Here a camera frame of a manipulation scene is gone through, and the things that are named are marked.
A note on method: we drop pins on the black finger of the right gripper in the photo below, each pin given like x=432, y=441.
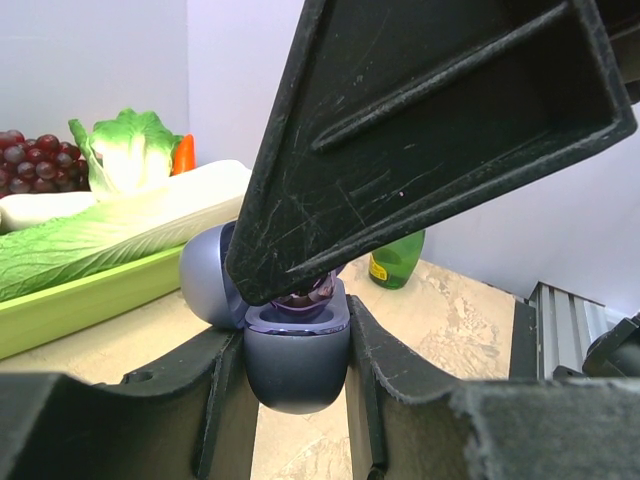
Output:
x=392, y=116

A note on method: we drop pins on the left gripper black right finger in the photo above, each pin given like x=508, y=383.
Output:
x=408, y=419

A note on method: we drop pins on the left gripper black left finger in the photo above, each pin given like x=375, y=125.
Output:
x=189, y=414

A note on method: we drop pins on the blue-grey earbud charging case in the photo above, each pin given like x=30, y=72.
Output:
x=295, y=364

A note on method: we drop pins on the green glass bottle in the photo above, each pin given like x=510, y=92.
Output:
x=391, y=266

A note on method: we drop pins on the green plastic tray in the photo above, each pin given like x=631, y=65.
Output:
x=33, y=320

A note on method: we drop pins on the long green napa cabbage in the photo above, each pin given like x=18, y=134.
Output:
x=114, y=232

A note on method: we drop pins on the orange carrot toy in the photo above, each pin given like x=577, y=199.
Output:
x=184, y=159

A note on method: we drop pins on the green leafy lettuce toy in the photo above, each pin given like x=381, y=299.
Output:
x=131, y=152

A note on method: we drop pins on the white king oyster mushroom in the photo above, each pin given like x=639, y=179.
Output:
x=21, y=211

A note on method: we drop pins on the dark red grapes bunch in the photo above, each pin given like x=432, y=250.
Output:
x=41, y=165

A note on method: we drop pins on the aluminium frame rail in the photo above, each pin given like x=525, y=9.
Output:
x=553, y=331

